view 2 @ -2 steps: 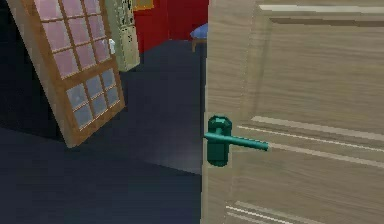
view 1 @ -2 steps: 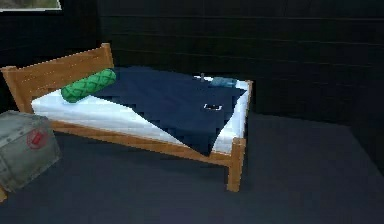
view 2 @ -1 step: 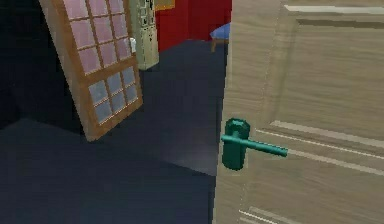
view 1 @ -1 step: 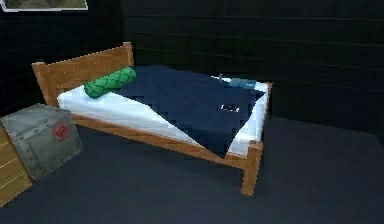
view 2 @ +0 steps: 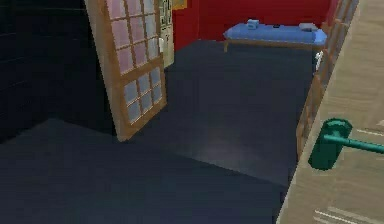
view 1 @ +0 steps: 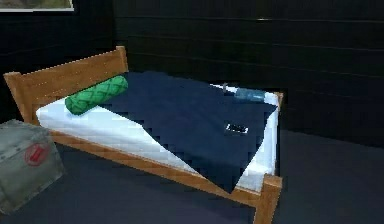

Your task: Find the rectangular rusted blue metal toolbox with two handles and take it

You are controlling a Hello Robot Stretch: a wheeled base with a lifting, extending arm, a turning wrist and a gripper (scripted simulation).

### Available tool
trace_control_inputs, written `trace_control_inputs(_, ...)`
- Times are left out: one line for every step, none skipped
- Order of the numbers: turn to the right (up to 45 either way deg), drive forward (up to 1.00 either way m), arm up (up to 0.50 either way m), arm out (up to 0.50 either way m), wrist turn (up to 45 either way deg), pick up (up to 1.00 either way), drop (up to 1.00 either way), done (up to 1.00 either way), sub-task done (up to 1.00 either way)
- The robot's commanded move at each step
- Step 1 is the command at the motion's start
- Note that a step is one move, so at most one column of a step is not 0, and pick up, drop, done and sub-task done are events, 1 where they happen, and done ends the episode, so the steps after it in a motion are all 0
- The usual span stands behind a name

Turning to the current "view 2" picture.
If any yellow framed picture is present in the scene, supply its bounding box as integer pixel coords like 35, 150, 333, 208
171, 0, 188, 11

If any pale blue box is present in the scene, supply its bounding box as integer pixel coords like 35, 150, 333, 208
246, 18, 260, 31

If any pale panelled cupboard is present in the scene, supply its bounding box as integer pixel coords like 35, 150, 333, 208
157, 0, 175, 69

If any wooden glass-paned room door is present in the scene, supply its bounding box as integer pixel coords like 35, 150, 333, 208
296, 0, 360, 160
83, 0, 168, 143

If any pale wooden room door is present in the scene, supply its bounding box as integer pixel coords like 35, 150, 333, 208
276, 0, 384, 224

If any grey pillow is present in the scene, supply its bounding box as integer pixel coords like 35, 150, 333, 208
298, 22, 320, 33

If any green door handle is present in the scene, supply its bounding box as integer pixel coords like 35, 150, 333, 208
307, 117, 384, 172

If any blue bed with wooden frame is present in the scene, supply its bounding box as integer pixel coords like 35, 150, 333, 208
222, 22, 329, 54

